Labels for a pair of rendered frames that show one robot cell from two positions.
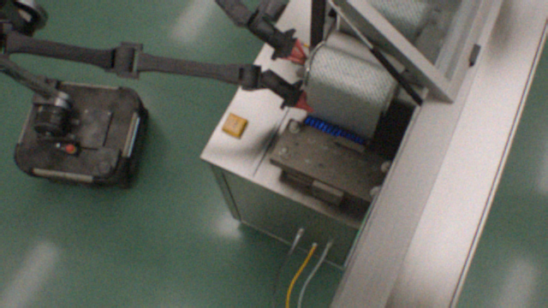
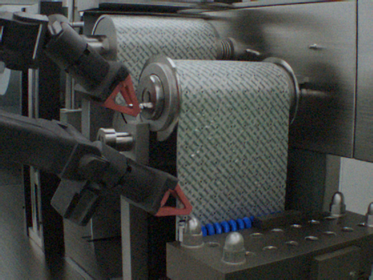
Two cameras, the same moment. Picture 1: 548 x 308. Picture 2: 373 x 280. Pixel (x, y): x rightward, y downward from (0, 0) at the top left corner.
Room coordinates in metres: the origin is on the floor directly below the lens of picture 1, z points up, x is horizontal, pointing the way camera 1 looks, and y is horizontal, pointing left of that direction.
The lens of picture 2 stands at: (0.37, 0.68, 1.31)
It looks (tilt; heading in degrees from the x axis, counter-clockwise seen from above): 8 degrees down; 296
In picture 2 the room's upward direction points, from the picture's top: 1 degrees clockwise
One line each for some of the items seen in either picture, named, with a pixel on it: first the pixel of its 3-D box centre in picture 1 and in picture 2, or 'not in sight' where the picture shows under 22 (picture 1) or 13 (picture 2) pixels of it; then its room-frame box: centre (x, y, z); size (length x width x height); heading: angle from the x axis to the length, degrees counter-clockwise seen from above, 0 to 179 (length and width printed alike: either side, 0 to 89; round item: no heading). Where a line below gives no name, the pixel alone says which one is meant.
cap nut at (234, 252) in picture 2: (284, 151); (234, 247); (0.64, -0.04, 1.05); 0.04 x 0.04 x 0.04
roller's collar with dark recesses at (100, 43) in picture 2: not in sight; (90, 49); (1.05, -0.27, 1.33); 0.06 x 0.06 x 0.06; 58
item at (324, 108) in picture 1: (340, 115); (235, 179); (0.71, -0.23, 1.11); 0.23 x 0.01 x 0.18; 58
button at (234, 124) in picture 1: (234, 124); not in sight; (0.82, 0.13, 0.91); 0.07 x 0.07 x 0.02; 58
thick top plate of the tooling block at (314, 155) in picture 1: (335, 164); (292, 251); (0.59, -0.20, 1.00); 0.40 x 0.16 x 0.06; 58
